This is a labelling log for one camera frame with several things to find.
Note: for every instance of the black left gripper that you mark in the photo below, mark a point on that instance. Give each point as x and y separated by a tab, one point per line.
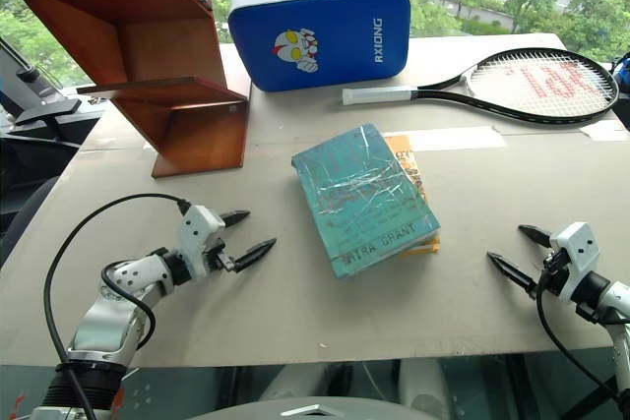
219	257

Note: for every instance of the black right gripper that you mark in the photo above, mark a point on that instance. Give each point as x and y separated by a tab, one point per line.
553	270

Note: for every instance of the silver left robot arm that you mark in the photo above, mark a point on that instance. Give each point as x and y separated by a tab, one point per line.
98	326

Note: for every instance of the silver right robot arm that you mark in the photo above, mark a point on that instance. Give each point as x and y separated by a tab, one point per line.
617	302

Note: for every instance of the worn teal book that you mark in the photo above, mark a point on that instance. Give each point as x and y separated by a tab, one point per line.
364	194

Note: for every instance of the yellow orange book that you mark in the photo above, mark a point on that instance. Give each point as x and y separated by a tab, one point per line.
411	164

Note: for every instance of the red-brown wooden shelf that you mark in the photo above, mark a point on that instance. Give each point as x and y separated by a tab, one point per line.
147	46

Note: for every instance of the long white tape strip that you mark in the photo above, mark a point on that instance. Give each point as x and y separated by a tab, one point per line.
458	138

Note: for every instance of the white rounded shape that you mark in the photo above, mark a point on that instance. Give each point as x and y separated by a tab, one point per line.
423	388

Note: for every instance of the black tennis racket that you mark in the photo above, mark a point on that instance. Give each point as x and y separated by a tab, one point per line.
379	94

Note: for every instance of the blue and black bag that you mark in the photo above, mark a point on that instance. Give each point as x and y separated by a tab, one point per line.
622	73

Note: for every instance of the blue padded kick shield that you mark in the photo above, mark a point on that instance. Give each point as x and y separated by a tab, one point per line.
320	21

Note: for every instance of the black monitor stand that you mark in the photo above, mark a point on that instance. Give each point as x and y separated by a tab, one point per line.
46	112

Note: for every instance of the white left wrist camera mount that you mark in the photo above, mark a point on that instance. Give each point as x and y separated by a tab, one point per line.
194	228

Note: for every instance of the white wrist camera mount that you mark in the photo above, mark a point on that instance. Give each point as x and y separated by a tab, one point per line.
194	228
581	248

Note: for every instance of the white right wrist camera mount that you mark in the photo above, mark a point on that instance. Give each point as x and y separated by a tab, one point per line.
581	248

